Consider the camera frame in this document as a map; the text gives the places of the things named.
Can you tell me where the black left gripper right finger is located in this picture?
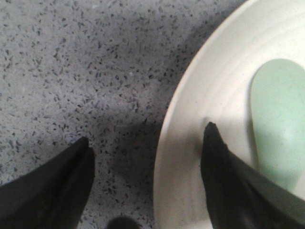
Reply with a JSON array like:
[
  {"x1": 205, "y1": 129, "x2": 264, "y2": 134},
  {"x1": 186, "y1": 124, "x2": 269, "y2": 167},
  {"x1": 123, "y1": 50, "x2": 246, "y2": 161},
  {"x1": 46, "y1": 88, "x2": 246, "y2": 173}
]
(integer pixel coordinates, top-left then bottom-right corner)
[{"x1": 201, "y1": 122, "x2": 305, "y2": 229}]

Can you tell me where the green spoon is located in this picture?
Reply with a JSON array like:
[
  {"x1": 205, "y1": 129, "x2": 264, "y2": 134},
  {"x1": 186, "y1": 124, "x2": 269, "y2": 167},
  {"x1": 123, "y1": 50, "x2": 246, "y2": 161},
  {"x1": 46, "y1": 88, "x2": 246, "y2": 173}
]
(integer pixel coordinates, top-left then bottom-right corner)
[{"x1": 250, "y1": 59, "x2": 305, "y2": 198}]

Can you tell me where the cream round plate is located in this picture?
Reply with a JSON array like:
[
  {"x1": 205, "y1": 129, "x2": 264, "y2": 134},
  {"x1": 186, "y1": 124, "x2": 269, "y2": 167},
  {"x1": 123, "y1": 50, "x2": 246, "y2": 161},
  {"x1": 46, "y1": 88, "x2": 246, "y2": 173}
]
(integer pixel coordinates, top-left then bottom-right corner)
[{"x1": 153, "y1": 0, "x2": 305, "y2": 229}]

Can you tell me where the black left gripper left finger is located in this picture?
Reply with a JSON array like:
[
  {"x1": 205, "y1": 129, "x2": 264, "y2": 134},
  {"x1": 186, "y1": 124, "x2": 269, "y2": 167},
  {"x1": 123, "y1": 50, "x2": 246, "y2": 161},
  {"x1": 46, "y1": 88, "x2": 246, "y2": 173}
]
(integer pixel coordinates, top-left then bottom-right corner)
[{"x1": 0, "y1": 137, "x2": 95, "y2": 229}]

